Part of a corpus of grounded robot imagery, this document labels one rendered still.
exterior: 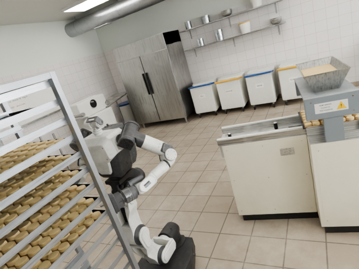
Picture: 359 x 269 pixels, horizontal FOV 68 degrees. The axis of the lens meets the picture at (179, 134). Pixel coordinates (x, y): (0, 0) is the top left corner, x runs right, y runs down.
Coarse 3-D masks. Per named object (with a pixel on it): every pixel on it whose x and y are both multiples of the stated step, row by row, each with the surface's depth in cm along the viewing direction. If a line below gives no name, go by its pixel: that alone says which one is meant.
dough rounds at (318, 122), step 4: (300, 112) 236; (304, 112) 234; (304, 116) 224; (344, 116) 205; (348, 116) 200; (352, 116) 198; (356, 116) 196; (304, 120) 219; (316, 120) 210; (320, 120) 210; (344, 120) 198; (348, 120) 198; (352, 120) 197; (304, 124) 214; (308, 124) 207; (312, 124) 209; (316, 124) 205; (320, 124) 205
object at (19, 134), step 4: (0, 104) 144; (4, 104) 144; (8, 104) 146; (4, 108) 144; (8, 108) 145; (4, 112) 145; (12, 124) 147; (16, 124) 148; (20, 132) 150; (16, 136) 150; (20, 136) 150; (76, 248) 175; (80, 248) 177; (76, 252) 177; (88, 268) 181
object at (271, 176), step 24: (240, 144) 230; (264, 144) 224; (288, 144) 218; (240, 168) 239; (264, 168) 233; (288, 168) 226; (240, 192) 249; (264, 192) 242; (288, 192) 235; (312, 192) 229; (264, 216) 255; (288, 216) 248; (312, 216) 241
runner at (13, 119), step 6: (48, 102) 120; (54, 102) 123; (36, 108) 115; (42, 108) 117; (48, 108) 120; (18, 114) 108; (24, 114) 110; (30, 114) 112; (36, 114) 115; (6, 120) 104; (12, 120) 106; (18, 120) 108; (0, 126) 102; (6, 126) 104
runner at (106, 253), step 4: (116, 240) 148; (112, 244) 145; (108, 248) 143; (112, 248) 145; (104, 252) 140; (108, 252) 143; (104, 256) 140; (100, 260) 137; (96, 264) 135; (92, 268) 132; (96, 268) 134
